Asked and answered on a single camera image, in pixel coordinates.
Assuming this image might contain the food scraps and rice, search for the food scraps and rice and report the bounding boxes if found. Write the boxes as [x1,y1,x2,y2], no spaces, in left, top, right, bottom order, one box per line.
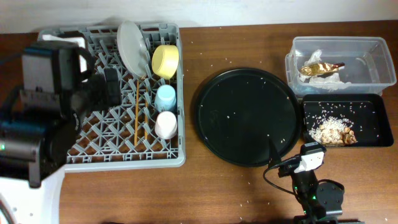
[307,102,383,147]

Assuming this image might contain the white paper napkin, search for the white paper napkin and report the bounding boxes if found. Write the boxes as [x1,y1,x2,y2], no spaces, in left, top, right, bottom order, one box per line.
[298,49,350,85]

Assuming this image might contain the gold brown snack wrapper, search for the gold brown snack wrapper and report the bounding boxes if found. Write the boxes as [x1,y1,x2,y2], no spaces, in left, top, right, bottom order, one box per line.
[299,62,345,77]

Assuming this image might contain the pink white plastic cup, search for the pink white plastic cup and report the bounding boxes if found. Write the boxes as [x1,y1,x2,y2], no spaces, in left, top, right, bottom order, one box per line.
[155,111,178,139]

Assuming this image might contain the light blue plastic cup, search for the light blue plastic cup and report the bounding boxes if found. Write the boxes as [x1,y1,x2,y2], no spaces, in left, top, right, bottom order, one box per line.
[154,85,177,113]

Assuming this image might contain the yellow plastic bowl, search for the yellow plastic bowl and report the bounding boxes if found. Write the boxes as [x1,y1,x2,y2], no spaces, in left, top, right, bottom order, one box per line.
[152,45,179,80]

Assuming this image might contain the wooden chopstick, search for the wooden chopstick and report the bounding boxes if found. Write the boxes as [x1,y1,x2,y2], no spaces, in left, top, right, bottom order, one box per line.
[144,87,148,140]
[134,80,139,146]

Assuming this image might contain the grey round plate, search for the grey round plate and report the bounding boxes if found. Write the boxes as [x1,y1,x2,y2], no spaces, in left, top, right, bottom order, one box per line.
[117,21,147,77]

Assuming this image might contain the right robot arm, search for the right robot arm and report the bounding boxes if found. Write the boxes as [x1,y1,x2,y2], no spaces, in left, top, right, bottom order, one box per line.
[263,141,345,223]

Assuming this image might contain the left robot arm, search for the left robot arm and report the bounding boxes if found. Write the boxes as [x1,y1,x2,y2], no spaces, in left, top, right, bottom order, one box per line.
[1,39,121,223]

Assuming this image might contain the clear plastic waste bin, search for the clear plastic waste bin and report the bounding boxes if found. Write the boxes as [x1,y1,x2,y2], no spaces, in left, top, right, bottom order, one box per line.
[285,36,397,97]

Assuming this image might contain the grey plastic dishwasher rack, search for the grey plastic dishwasher rack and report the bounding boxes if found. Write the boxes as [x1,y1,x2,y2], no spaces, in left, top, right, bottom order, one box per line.
[38,26,186,173]

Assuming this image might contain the black rectangular food tray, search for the black rectangular food tray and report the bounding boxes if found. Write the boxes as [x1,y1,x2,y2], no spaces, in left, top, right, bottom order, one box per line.
[302,94,394,147]

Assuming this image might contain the round black serving tray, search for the round black serving tray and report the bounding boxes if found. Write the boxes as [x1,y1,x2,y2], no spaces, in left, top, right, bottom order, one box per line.
[193,68,303,167]

